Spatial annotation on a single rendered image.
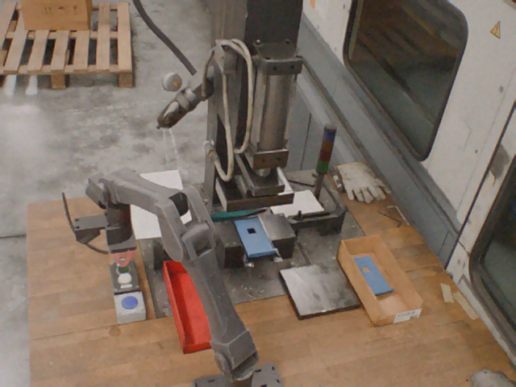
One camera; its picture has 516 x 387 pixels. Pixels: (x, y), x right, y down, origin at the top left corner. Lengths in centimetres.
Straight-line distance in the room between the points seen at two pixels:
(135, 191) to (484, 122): 96
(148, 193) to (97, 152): 236
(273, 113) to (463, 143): 67
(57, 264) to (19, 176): 185
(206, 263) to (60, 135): 264
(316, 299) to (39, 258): 74
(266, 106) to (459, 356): 78
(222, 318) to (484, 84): 95
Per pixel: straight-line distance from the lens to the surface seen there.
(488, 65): 167
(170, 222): 113
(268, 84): 127
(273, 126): 133
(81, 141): 365
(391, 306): 158
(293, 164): 312
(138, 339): 143
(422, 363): 150
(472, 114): 173
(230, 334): 123
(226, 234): 155
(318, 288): 154
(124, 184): 127
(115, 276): 152
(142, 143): 360
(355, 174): 195
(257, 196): 143
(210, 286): 118
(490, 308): 165
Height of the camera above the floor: 205
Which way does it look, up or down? 39 degrees down
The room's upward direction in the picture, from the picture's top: 7 degrees clockwise
